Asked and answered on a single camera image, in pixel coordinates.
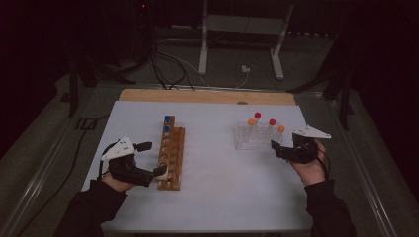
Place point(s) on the metal floor rail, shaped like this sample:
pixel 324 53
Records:
pixel 36 186
pixel 365 171

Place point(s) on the white plug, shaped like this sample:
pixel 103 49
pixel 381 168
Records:
pixel 245 68

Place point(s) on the dark equipment rack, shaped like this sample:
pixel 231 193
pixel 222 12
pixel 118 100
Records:
pixel 143 19

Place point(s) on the white table sheet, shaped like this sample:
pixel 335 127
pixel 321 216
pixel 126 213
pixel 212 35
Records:
pixel 214 184

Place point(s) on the red capped test tube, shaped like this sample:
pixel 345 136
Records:
pixel 272 122
pixel 257 115

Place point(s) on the orange capped test tube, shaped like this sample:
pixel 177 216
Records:
pixel 251 121
pixel 280 128

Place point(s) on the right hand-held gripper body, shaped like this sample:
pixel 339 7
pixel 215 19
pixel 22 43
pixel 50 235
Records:
pixel 303 151

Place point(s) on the clear plastic tube rack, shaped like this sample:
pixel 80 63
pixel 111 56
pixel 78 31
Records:
pixel 253 141

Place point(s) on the person's right hand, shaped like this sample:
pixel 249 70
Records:
pixel 309 173

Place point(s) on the dark tripod stand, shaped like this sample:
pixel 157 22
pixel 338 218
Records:
pixel 74 89
pixel 344 98

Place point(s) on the wooden test tube rack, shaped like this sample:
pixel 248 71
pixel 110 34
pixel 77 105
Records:
pixel 176 158

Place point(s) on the grey metal stand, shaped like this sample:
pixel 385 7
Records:
pixel 202 49

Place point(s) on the person's left hand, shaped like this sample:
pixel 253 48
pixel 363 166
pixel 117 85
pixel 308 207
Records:
pixel 115 184

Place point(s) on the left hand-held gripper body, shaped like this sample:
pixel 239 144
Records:
pixel 118 149

